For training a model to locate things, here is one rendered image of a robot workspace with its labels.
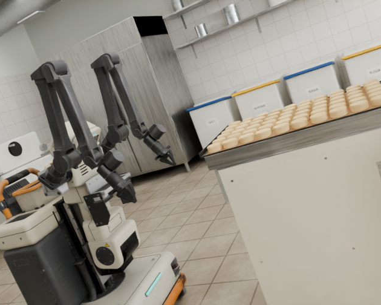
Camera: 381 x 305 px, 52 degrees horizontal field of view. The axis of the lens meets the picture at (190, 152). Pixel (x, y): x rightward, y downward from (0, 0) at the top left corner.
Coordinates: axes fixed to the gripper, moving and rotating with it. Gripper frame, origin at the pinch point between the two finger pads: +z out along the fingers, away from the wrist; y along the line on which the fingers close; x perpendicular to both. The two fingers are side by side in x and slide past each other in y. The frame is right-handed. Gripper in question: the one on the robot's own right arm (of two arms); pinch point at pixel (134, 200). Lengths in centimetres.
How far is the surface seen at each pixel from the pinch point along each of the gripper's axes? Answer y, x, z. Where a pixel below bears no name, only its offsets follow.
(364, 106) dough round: -12, -89, 27
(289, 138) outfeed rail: -10, -67, 21
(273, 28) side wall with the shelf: 393, -44, -45
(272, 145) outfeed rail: -10, -61, 19
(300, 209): -11, -53, 40
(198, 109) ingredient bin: 333, 81, -37
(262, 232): -11, -38, 39
